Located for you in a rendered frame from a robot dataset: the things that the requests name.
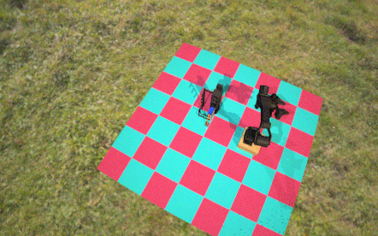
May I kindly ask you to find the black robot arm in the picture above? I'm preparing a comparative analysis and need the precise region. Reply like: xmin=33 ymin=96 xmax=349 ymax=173
xmin=243 ymin=85 xmax=274 ymax=148

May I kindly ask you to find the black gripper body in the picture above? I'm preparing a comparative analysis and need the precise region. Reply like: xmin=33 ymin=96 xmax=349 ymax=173
xmin=269 ymin=93 xmax=284 ymax=120

